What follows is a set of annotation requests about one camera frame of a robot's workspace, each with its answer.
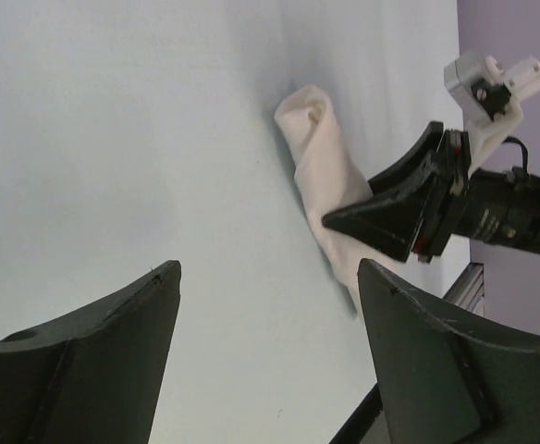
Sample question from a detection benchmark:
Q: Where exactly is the right side aluminium rail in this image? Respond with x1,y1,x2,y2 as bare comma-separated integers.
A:
443,263,485,317

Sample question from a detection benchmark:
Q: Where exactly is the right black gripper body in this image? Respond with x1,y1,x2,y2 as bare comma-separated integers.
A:
436,136,540,255

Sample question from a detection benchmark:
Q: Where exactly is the white cloth napkin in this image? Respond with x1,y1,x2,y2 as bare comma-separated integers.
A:
274,85,393,313

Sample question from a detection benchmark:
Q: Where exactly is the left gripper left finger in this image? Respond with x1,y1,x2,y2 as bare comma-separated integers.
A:
0,261,181,443

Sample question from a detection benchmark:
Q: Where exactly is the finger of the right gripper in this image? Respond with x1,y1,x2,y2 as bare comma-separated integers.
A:
368,121,445,197
322,179,432,263

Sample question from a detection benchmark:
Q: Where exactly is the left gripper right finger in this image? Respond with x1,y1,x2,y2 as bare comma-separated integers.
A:
358,259,540,443

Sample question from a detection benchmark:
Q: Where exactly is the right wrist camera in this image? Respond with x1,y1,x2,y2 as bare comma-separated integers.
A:
444,51,540,176

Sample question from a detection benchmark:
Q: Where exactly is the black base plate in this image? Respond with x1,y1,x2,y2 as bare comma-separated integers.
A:
329,384,383,444

